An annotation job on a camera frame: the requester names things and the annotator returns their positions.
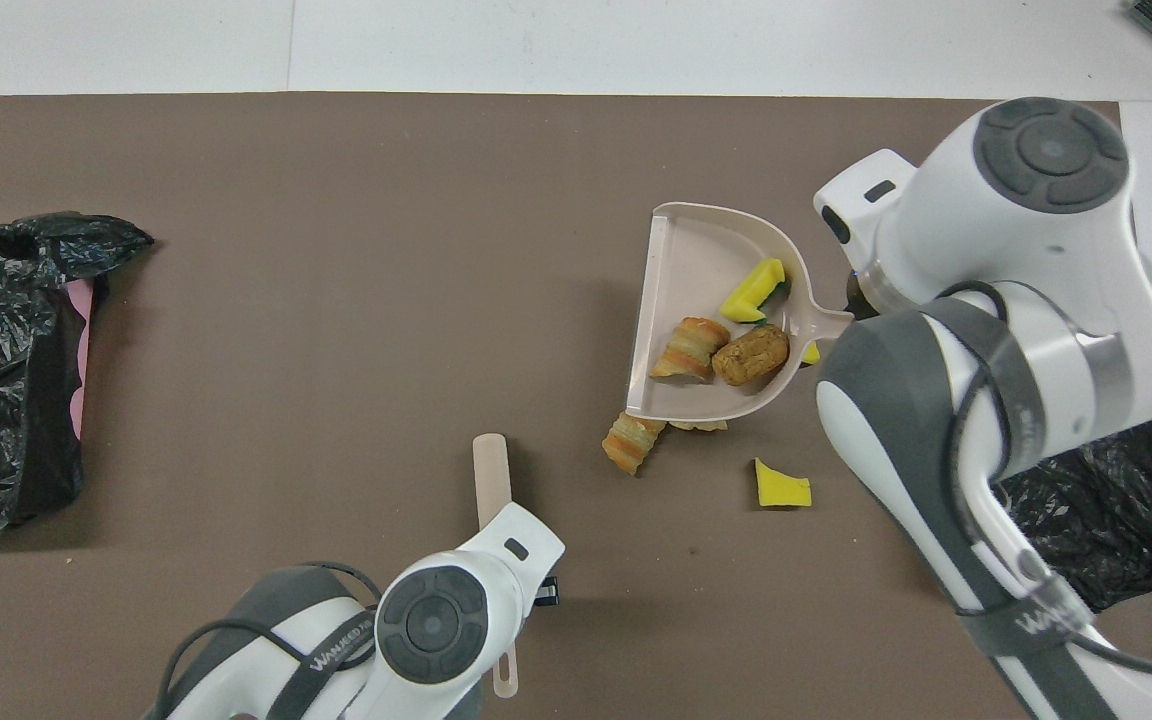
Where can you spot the beige hand brush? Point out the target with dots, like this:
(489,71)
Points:
(489,480)

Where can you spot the yellow sponge piece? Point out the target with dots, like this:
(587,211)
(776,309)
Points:
(781,490)
(811,354)
(751,290)

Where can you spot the black bag-covered bin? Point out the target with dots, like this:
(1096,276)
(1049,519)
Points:
(1126,520)

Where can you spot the brown table mat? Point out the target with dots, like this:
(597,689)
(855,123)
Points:
(336,300)

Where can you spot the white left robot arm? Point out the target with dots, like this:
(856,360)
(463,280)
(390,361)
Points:
(436,620)

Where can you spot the pink plastic bin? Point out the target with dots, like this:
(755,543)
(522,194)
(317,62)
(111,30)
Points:
(83,330)

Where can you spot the pale flaky pastry piece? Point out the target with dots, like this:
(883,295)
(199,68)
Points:
(698,426)
(691,348)

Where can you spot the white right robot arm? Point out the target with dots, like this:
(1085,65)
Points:
(1036,250)

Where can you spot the striped orange croissant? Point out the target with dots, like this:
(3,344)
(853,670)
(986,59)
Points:
(634,443)

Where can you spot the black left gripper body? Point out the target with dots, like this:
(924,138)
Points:
(547,592)

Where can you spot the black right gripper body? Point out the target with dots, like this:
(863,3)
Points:
(861,298)

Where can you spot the brown bread roll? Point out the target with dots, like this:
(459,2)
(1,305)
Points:
(751,355)

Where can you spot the beige plastic dustpan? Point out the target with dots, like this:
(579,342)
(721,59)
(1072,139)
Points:
(696,260)

